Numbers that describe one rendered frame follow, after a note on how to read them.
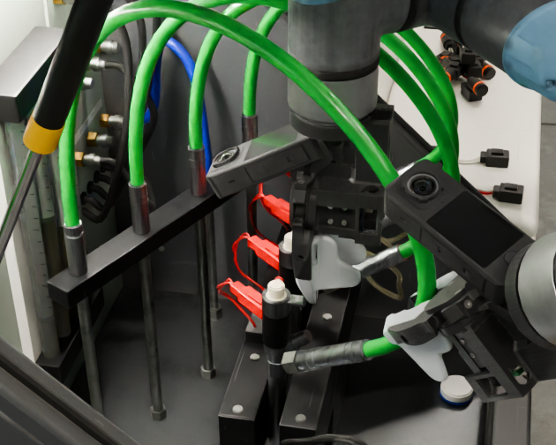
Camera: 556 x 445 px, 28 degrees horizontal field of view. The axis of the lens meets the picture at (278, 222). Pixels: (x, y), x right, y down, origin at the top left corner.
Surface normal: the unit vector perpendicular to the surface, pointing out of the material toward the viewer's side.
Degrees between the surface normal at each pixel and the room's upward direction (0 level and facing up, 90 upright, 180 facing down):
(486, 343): 45
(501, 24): 67
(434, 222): 18
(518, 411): 0
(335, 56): 90
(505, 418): 0
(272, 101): 90
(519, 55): 87
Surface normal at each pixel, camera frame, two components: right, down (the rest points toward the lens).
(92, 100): 0.98, 0.11
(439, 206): -0.04, -0.60
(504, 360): 0.35, -0.22
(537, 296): -0.92, 0.12
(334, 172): -0.20, 0.57
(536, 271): -0.93, -0.18
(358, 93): 0.57, 0.47
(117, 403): 0.00, -0.82
